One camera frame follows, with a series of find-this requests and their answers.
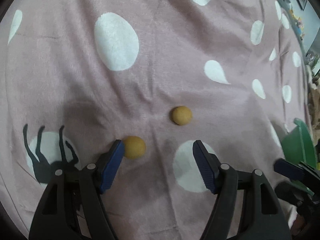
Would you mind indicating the plush toys pile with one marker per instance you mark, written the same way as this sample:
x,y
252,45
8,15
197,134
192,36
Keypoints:
x,y
298,23

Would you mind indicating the tan round fruit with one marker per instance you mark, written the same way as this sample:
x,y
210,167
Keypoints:
x,y
181,115
135,147

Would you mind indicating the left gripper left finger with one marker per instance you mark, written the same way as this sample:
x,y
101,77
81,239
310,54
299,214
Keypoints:
x,y
56,213

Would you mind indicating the pink polka dot cloth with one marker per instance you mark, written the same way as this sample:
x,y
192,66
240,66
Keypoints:
x,y
78,74

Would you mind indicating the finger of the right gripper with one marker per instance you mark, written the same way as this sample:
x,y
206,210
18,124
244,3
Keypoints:
x,y
292,189
302,172

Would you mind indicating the green plastic bowl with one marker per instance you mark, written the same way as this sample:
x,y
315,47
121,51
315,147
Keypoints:
x,y
298,146

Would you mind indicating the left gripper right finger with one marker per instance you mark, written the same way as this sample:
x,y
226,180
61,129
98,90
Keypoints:
x,y
261,217

